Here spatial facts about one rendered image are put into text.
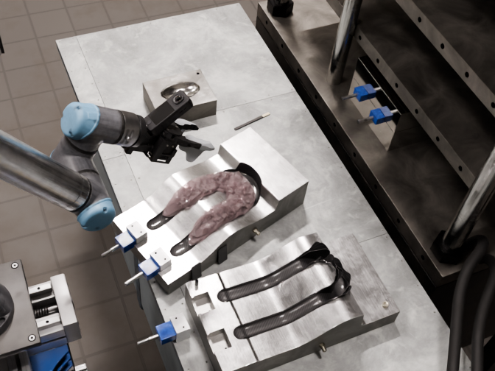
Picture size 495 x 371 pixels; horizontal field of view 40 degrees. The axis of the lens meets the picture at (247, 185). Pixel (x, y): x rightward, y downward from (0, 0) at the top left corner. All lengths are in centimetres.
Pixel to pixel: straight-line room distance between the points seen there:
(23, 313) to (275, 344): 59
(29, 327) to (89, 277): 127
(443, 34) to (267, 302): 84
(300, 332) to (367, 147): 77
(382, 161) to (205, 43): 77
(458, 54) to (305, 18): 94
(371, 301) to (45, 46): 243
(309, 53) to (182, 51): 46
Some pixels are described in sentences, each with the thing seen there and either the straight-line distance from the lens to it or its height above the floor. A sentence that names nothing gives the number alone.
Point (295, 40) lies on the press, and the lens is 259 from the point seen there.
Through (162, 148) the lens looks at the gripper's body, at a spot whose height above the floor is 128.
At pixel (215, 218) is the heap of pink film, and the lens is 186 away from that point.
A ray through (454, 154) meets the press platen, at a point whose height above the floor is 103.
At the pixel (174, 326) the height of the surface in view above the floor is 85.
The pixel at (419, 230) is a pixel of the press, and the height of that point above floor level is 79.
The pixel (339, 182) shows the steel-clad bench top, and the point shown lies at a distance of 213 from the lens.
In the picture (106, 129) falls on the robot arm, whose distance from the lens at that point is 143.
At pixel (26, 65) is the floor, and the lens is 366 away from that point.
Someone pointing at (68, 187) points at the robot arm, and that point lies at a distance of 132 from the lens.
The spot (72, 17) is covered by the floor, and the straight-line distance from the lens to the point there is 392.
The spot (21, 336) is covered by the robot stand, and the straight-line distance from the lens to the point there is 158.
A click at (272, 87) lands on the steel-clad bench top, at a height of 80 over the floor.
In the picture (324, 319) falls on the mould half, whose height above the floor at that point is 92.
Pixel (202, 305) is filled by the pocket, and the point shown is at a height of 86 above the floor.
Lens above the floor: 244
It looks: 52 degrees down
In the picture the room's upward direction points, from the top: 8 degrees clockwise
